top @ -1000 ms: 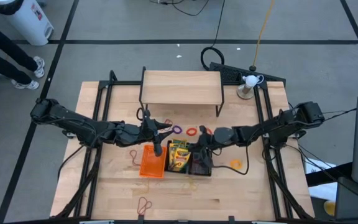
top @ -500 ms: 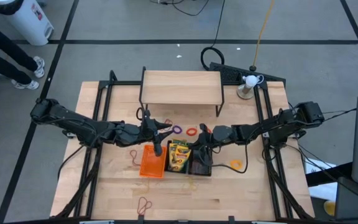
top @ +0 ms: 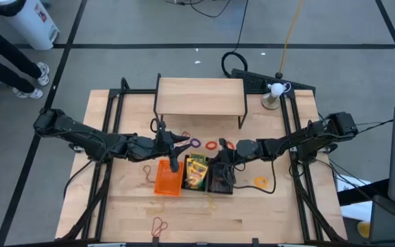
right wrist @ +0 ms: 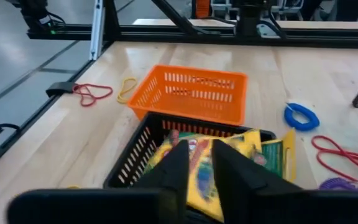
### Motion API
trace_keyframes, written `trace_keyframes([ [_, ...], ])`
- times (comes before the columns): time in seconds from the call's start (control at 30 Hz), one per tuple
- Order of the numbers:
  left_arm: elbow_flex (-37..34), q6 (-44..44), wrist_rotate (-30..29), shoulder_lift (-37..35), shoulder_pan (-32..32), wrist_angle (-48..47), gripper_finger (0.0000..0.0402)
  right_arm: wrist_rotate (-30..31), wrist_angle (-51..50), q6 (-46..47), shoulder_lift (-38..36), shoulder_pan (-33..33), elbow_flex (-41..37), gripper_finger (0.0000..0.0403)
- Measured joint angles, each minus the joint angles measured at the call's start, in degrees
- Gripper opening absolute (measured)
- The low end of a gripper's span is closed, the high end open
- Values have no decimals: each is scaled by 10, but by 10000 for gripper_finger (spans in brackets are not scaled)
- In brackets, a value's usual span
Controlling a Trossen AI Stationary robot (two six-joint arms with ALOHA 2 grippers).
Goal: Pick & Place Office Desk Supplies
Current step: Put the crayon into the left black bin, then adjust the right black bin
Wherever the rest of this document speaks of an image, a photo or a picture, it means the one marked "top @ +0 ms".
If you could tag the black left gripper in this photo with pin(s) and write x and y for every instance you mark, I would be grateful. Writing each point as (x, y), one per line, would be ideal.
(149, 149)

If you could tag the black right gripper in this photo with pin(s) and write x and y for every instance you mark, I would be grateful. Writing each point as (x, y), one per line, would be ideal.
(226, 158)

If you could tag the black slotted plastic basket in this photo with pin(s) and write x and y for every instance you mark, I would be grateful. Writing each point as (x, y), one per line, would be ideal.
(184, 185)
(214, 188)

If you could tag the yellow green crayon box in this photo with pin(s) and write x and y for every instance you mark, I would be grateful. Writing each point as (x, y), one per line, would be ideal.
(198, 156)
(194, 160)
(195, 176)

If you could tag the yellow spiral wrist coil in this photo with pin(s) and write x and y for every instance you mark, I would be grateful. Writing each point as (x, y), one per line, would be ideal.
(257, 182)

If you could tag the yellow rubber band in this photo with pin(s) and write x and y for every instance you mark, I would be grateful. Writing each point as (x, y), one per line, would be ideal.
(212, 204)
(159, 206)

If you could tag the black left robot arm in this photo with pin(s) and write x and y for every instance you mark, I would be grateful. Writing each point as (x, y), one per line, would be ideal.
(81, 135)

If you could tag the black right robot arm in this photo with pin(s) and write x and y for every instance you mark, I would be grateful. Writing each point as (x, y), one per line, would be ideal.
(303, 137)

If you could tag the purple spiral wrist coil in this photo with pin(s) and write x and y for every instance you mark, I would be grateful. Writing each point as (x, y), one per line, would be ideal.
(191, 142)

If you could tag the orange slotted plastic basket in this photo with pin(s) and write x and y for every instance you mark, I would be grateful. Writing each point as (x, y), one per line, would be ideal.
(166, 185)

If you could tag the wooden shelf riser black legs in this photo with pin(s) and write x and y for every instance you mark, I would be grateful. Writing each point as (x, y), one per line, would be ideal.
(201, 96)

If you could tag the black mesh panel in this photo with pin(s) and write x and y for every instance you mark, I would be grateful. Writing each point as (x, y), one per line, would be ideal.
(252, 80)

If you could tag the black table edge clamp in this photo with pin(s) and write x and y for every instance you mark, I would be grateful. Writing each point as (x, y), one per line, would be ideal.
(155, 241)
(255, 242)

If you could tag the silver aluminium bar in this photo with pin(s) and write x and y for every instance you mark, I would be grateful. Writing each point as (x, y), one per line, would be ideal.
(106, 245)
(297, 245)

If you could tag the white paper sheet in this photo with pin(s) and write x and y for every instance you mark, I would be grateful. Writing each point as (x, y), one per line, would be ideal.
(352, 185)

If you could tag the yellow floor object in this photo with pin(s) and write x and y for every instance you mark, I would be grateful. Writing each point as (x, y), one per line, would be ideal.
(363, 230)

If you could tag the white cylindrical bin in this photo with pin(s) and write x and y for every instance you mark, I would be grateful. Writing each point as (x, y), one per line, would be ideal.
(29, 24)

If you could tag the black metal rig frame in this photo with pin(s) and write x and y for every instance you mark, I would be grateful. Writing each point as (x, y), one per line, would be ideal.
(113, 113)

